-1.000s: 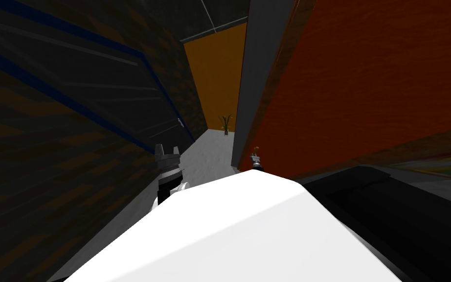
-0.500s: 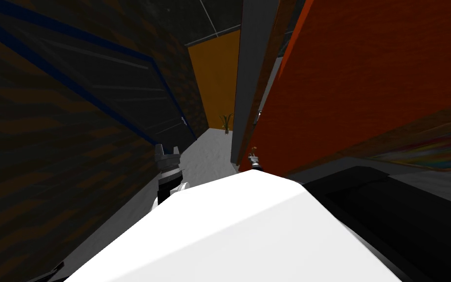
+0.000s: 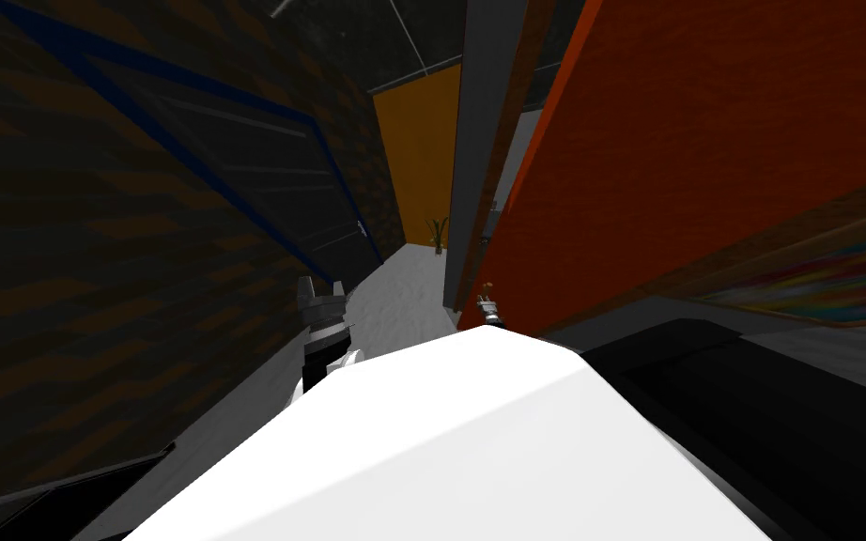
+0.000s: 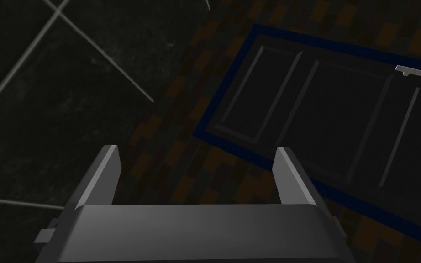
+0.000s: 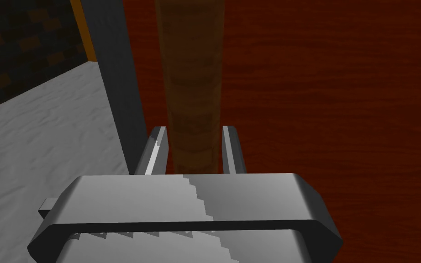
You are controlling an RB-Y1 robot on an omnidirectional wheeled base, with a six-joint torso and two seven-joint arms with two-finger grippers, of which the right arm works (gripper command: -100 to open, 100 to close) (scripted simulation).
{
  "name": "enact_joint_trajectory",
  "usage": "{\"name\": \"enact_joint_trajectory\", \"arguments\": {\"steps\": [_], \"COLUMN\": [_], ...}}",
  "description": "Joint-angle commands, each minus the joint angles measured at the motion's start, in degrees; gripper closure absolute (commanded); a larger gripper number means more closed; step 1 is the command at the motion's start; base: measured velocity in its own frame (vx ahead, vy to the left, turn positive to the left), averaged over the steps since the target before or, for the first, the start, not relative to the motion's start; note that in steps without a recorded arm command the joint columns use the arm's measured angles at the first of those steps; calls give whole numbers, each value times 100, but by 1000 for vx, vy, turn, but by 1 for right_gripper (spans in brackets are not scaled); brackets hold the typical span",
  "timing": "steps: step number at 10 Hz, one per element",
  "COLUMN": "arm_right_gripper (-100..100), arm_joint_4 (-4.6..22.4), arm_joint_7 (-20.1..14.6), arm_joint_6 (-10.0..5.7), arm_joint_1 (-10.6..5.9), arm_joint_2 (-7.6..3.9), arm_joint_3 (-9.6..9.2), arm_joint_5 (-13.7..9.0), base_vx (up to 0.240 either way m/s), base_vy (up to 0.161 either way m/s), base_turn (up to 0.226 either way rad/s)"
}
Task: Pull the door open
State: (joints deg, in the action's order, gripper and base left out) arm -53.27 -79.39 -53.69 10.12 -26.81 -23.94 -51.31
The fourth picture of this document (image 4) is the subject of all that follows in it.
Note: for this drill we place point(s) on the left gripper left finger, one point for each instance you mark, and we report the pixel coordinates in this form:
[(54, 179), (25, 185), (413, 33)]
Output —
[(101, 179)]

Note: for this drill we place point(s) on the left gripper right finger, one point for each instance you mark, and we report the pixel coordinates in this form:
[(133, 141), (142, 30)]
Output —
[(291, 179)]

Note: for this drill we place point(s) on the dark panelled door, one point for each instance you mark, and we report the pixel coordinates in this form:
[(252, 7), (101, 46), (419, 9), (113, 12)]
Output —
[(327, 124)]

